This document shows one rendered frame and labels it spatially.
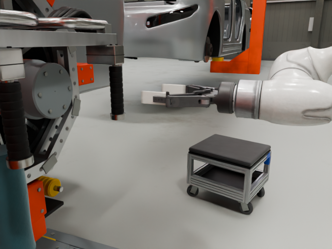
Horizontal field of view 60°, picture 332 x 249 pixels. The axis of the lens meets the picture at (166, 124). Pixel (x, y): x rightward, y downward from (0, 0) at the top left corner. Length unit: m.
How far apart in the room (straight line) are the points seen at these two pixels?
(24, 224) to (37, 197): 0.20
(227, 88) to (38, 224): 0.66
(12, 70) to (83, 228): 1.26
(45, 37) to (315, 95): 0.55
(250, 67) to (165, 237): 3.03
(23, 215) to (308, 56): 0.75
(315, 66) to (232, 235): 1.07
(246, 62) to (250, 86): 3.50
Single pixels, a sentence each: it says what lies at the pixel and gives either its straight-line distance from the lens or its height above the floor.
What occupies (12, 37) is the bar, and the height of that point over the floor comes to 0.97.
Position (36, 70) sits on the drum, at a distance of 0.68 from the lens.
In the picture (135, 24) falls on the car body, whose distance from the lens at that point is 3.19.
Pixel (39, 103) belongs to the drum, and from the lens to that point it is 0.68.
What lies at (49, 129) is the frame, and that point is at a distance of 0.99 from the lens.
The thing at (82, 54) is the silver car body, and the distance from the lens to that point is 1.28.
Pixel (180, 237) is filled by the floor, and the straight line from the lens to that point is 1.57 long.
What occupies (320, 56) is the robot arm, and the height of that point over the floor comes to 0.93.
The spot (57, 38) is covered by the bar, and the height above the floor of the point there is 0.97.
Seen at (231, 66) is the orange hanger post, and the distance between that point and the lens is 4.19.
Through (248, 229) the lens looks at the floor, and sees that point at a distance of 1.68.
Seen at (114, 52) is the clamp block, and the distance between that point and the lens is 0.78.
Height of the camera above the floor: 0.96
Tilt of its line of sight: 16 degrees down
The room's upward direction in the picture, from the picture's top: straight up
